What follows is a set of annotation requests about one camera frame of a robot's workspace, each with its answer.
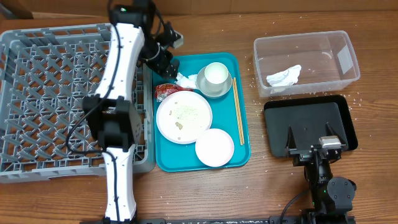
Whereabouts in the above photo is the small pink bowl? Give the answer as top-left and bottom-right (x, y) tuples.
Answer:
(195, 128), (234, 167)

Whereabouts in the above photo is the teal plastic tray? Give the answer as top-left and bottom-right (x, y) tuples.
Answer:
(154, 52), (251, 172)

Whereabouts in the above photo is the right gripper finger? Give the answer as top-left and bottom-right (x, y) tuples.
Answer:
(284, 126), (297, 156)
(325, 122), (348, 146)

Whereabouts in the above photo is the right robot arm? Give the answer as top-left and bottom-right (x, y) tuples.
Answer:
(279, 123), (356, 224)

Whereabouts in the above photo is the grey dishwasher rack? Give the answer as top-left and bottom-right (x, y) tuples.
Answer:
(0, 22), (156, 184)

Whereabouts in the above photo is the wooden chopstick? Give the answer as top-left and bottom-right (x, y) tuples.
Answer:
(232, 77), (244, 146)
(233, 77), (245, 146)

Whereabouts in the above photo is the left wooden chopstick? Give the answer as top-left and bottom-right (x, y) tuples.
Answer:
(232, 77), (244, 146)

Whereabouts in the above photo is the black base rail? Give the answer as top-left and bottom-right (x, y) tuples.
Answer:
(80, 216), (356, 224)

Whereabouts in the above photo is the small white napkin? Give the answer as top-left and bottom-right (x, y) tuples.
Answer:
(175, 72), (198, 89)

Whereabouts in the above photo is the right wooden chopstick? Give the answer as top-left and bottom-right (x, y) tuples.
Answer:
(233, 77), (245, 146)

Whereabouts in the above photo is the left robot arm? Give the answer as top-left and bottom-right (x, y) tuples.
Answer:
(81, 1), (183, 223)

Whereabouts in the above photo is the black tray bin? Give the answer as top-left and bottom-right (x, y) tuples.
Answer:
(264, 95), (358, 158)

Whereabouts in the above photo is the large white dirty plate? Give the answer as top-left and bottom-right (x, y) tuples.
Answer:
(156, 91), (213, 144)

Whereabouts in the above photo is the red snack wrapper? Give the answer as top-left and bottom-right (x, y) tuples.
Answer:
(155, 83), (193, 102)

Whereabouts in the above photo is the white cup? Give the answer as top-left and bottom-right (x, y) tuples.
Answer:
(205, 62), (229, 92)

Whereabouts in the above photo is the grey bowl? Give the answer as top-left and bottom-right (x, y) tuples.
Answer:
(197, 67), (233, 99)

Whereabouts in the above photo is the clear plastic bin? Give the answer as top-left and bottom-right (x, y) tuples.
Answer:
(253, 30), (361, 98)

